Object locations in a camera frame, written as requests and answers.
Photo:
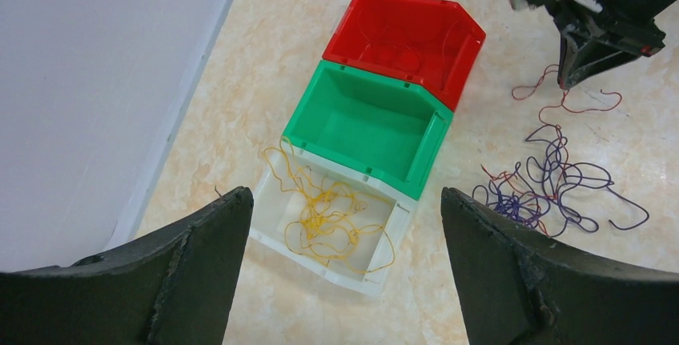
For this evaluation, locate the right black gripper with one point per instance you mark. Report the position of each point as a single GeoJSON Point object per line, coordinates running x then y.
{"type": "Point", "coordinates": [620, 33]}

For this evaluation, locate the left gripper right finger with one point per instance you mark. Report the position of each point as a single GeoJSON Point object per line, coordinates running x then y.
{"type": "Point", "coordinates": [518, 286]}

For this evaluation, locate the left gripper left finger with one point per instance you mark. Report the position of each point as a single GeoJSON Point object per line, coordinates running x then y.
{"type": "Point", "coordinates": [175, 285]}

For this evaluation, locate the red plastic bin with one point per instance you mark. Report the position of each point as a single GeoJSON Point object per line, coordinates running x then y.
{"type": "Point", "coordinates": [431, 43]}

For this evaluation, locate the white plastic bin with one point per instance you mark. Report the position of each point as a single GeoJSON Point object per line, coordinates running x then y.
{"type": "Point", "coordinates": [338, 223]}

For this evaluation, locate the green plastic bin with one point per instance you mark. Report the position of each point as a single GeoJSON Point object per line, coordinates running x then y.
{"type": "Point", "coordinates": [385, 128]}

